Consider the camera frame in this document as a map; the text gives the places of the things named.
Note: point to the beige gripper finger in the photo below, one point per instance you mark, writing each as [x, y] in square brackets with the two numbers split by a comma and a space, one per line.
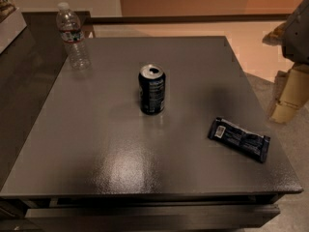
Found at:
[290, 93]
[275, 37]

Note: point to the grey robot gripper body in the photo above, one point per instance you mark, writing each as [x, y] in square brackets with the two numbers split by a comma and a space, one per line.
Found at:
[296, 38]

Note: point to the dark blue pepsi can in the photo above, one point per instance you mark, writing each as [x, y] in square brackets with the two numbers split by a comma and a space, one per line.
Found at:
[152, 80]

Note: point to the dark blue rxbar wrapper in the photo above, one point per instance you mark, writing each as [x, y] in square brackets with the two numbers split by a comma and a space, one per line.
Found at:
[247, 142]

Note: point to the white box with snacks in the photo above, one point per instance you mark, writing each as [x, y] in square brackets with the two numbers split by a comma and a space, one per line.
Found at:
[12, 23]

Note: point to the clear plastic water bottle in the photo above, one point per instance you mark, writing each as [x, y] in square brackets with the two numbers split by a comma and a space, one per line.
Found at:
[69, 27]

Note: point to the grey drawer front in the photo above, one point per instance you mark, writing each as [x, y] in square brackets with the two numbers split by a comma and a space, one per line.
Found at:
[153, 218]

